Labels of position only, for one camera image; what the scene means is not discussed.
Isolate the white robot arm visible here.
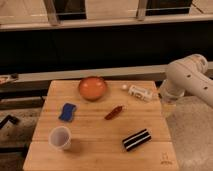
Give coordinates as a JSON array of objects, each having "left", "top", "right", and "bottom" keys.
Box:
[{"left": 159, "top": 54, "right": 213, "bottom": 118}]

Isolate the wooden table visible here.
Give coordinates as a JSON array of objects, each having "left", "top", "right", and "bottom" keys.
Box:
[{"left": 23, "top": 80, "right": 179, "bottom": 171}]

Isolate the white plastic cup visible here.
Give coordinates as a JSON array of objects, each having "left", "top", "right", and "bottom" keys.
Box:
[{"left": 48, "top": 126, "right": 71, "bottom": 150}]

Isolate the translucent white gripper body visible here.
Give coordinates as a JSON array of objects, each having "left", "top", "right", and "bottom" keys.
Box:
[{"left": 159, "top": 79, "right": 184, "bottom": 118}]

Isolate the black white striped block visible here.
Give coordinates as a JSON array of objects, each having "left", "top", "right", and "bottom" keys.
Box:
[{"left": 122, "top": 129, "right": 151, "bottom": 151}]

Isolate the blue sponge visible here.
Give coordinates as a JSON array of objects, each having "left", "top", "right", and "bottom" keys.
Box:
[{"left": 59, "top": 103, "right": 76, "bottom": 122}]

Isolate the orange ceramic bowl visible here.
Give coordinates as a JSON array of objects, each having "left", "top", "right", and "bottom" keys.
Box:
[{"left": 78, "top": 76, "right": 108, "bottom": 101}]

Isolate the white plastic bottle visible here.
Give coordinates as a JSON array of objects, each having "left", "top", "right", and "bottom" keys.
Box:
[{"left": 122, "top": 84, "right": 153, "bottom": 102}]

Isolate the black object on floor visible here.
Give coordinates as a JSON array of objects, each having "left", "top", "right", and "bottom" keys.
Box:
[{"left": 0, "top": 115, "right": 20, "bottom": 130}]

